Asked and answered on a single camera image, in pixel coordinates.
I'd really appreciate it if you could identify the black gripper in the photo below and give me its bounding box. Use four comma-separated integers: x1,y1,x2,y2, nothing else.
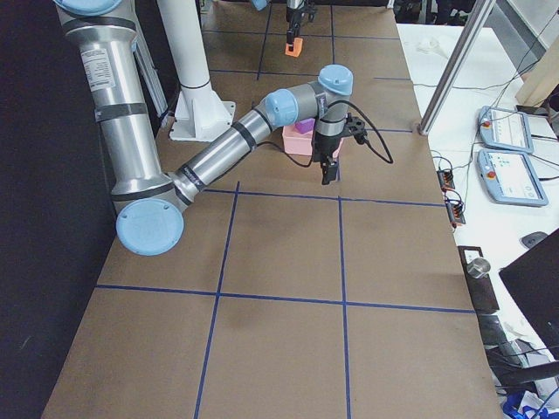
286,3,315,45
313,133,342,185

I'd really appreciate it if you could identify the orange foam block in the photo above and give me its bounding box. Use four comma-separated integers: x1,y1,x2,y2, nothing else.
285,37,303,58

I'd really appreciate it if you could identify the purple foam block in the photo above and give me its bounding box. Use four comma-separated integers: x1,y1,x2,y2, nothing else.
294,118,315,134

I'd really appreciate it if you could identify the pink plastic bin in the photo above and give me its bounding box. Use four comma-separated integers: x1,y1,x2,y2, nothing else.
281,124,346,158

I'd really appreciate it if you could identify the upper orange connector box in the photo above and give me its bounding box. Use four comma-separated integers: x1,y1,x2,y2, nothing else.
437,168,455,191

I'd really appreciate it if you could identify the orange connector box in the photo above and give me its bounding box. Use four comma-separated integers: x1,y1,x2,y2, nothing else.
437,168,455,191
445,199,466,227

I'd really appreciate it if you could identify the lower orange connector box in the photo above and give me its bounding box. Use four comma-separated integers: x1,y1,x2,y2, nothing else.
445,199,466,227

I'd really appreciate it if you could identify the lower teach pendant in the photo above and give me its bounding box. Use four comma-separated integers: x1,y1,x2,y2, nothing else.
477,148,549,208

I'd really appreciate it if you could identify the teach pendant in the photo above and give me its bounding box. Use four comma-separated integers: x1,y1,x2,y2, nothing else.
478,106,534,154
477,148,549,208

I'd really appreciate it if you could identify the small metal cylinder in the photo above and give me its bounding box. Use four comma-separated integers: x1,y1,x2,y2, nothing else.
466,258,491,278

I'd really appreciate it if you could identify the upper teach pendant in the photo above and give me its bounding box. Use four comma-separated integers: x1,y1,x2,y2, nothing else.
478,106,534,154

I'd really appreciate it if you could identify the black computer mouse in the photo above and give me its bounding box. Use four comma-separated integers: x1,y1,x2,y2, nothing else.
520,231,548,249

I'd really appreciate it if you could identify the black monitor corner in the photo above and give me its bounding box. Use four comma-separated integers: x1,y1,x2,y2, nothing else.
499,248,558,359

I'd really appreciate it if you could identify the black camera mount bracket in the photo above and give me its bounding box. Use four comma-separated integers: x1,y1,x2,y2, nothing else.
342,113,368,145

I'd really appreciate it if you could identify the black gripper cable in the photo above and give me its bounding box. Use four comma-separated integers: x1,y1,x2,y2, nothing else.
257,99,396,168

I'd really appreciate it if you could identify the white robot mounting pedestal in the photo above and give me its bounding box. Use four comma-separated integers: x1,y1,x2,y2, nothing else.
157,0,236,141

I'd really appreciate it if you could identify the aluminium frame post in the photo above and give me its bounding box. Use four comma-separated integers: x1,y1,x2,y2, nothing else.
417,0,496,136

